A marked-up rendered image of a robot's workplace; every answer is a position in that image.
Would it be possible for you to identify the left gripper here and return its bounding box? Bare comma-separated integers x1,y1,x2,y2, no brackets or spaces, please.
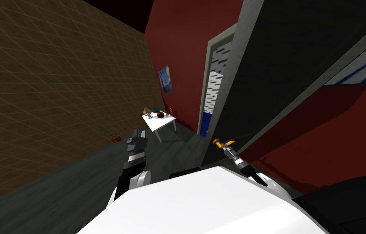
126,129,147,154

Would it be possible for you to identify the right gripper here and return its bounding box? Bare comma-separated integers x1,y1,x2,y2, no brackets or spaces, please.
221,143,237,158

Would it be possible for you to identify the yellow door handle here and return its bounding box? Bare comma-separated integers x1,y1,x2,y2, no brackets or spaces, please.
212,138,236,149

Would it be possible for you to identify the white table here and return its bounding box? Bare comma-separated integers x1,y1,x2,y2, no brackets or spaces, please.
141,107,178,143

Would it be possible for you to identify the potted plant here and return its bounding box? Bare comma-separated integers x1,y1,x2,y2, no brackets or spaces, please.
99,125,123,144

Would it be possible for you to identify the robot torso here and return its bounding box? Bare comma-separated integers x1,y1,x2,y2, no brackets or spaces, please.
76,165,330,234

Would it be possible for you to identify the blue picture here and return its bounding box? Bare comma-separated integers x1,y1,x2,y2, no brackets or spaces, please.
158,65,173,95

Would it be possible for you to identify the dark door leaf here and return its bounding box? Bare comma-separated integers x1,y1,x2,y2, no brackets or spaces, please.
201,0,366,166

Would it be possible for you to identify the window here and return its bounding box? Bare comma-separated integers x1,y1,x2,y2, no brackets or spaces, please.
323,30,366,87

